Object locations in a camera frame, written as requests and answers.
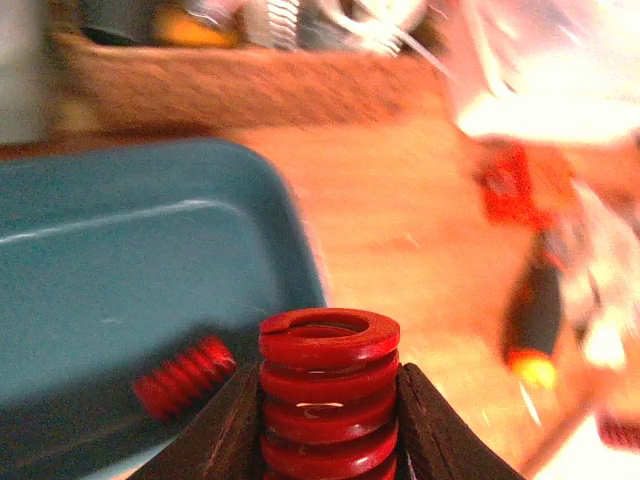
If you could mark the white cotton work glove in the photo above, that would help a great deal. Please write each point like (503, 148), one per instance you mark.
(596, 245)

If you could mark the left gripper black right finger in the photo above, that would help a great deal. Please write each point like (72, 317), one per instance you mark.
(437, 443)

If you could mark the wicker basket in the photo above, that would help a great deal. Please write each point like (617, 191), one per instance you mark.
(145, 87)

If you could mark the orange black screwdriver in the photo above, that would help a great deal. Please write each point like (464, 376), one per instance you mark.
(533, 318)

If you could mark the orange cube power socket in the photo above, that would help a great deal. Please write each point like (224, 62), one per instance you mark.
(526, 185)

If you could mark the white plastic storage box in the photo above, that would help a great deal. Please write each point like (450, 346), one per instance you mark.
(544, 71)

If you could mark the red spring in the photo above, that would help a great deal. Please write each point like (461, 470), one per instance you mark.
(329, 379)
(189, 377)

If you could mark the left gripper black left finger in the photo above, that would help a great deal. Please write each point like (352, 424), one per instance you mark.
(221, 442)

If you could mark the teal plastic tray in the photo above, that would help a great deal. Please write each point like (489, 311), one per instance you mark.
(115, 260)

